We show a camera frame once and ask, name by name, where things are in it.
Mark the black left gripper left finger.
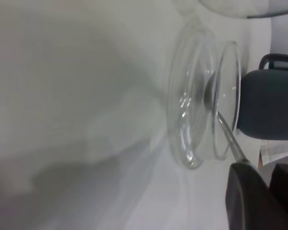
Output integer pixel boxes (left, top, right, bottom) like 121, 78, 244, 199
225, 162, 288, 230

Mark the metal spoon light blue handle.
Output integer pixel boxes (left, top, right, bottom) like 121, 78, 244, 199
202, 75, 256, 170

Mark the dark grey ceramic mug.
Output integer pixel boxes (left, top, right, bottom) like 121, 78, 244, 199
234, 53, 288, 140

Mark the clear glass lid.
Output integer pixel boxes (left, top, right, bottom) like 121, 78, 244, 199
166, 23, 242, 171

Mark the white crumpled cloth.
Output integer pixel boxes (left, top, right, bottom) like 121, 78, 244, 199
258, 138, 288, 169

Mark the clear double-wall glass cup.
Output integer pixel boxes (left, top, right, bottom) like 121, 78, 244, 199
198, 0, 288, 19

